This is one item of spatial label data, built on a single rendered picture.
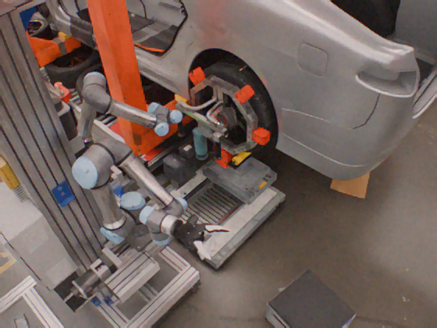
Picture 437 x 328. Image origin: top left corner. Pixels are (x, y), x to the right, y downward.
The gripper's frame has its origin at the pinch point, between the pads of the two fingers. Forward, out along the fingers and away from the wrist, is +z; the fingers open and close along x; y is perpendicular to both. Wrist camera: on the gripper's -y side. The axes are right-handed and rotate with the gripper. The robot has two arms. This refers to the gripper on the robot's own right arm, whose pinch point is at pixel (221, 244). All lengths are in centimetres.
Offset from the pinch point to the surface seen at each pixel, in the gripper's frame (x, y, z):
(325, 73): -94, -32, 8
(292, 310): -36, 86, 30
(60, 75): -152, 58, -266
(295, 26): -98, -51, -11
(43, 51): -154, 36, -289
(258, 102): -108, 4, -30
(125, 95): -78, 5, -108
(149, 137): -94, 46, -105
